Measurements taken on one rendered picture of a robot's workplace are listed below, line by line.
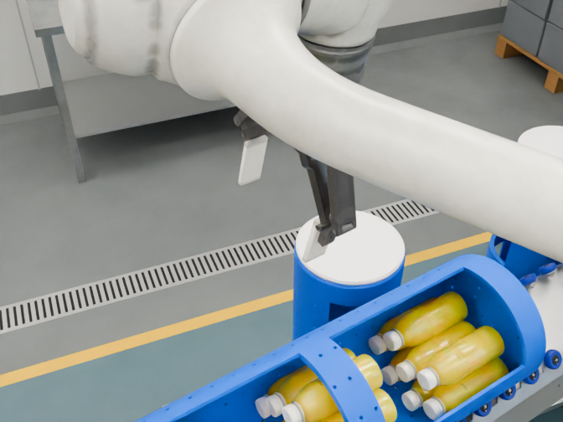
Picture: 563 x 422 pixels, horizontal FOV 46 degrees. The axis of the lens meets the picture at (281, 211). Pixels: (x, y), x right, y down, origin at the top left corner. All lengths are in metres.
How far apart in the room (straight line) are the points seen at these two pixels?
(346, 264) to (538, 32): 3.42
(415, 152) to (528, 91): 4.36
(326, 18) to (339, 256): 1.16
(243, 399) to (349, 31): 0.92
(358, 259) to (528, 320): 0.47
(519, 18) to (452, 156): 4.58
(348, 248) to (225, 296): 1.38
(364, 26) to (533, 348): 0.94
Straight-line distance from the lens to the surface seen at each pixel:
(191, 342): 2.83
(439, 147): 0.40
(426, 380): 1.34
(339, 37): 0.58
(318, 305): 1.67
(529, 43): 4.92
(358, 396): 1.17
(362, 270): 1.62
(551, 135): 2.25
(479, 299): 1.50
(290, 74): 0.41
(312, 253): 0.75
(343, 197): 0.67
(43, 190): 3.77
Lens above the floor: 2.17
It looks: 39 degrees down
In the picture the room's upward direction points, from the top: straight up
